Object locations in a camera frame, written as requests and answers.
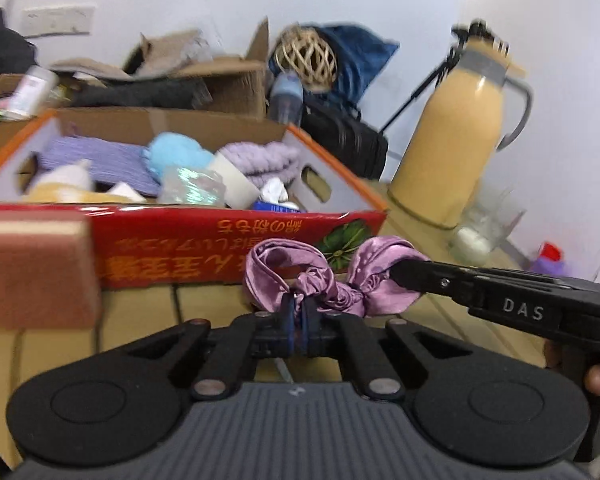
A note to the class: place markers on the yellow white plush sponge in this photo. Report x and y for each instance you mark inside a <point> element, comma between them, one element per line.
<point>62,182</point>

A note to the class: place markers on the blue baby bottle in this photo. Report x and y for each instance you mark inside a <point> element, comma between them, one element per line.
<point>286,97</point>

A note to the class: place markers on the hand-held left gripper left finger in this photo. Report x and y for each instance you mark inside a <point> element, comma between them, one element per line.
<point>288,322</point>

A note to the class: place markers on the beige burlap cloth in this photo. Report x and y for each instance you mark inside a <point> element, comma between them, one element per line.
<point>165,52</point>

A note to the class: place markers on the black trolley bag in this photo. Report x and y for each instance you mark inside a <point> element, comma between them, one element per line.
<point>5,47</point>

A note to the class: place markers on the black carry case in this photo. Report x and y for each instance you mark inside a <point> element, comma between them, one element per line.
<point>345,140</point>

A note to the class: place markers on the clear plastic item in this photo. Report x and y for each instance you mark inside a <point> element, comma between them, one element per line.
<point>192,187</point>

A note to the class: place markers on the purple ribbed cloth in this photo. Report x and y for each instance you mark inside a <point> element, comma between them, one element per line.
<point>100,162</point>

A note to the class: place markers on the white plastic bottle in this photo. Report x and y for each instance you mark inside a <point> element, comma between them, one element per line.
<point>32,91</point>

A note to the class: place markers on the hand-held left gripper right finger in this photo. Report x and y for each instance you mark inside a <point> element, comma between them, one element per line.
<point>307,325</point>

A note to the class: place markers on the red cardboard box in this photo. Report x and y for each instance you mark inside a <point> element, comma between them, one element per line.
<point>180,245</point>

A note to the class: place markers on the orange sponge block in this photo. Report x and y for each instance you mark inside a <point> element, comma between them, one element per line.
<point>35,270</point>

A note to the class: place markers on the white candle glass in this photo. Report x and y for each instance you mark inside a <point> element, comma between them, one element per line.
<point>470,246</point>

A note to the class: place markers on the white crumpled tissue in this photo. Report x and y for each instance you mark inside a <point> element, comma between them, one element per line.
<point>274,190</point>

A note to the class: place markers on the white triangular sponge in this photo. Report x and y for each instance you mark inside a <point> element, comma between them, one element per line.
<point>127,192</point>

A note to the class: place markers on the yellow thermos jug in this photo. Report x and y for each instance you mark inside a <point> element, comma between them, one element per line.
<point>450,140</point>

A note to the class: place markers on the black camera tripod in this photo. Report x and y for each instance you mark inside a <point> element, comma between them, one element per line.
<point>420,87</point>

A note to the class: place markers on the black folded cloth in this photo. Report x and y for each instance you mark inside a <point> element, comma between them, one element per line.
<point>140,95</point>

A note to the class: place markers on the purple satin scrunchie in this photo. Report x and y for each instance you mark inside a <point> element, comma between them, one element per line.
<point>290,272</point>

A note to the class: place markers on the wicker ball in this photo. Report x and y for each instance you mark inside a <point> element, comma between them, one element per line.
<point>305,60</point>

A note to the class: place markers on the open brown cardboard box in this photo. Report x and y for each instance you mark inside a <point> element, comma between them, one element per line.
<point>230,87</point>

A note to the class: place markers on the white wall outlet row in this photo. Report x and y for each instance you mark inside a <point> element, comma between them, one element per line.
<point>57,20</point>

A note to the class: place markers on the lavender knitted cloth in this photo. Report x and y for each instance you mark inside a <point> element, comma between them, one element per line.
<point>265,160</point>

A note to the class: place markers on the clear glass cup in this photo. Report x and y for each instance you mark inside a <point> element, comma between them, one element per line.
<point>500,220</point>

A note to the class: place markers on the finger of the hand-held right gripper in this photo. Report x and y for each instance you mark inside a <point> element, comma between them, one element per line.
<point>430,277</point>

